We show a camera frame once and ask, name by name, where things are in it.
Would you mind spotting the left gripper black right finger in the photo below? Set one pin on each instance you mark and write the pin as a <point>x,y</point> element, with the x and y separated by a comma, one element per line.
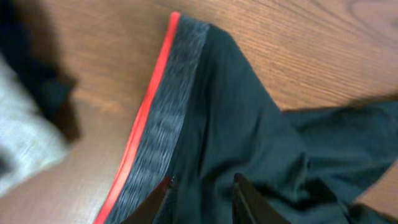
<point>250,207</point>

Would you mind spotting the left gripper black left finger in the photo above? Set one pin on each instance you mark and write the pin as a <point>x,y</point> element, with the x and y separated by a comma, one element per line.
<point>145,213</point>

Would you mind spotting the black leggings with red waistband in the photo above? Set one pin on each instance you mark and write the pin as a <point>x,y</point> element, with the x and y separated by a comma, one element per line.
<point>206,117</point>

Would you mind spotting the khaki folded garment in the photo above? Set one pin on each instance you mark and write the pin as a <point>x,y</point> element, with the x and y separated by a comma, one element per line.
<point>30,144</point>

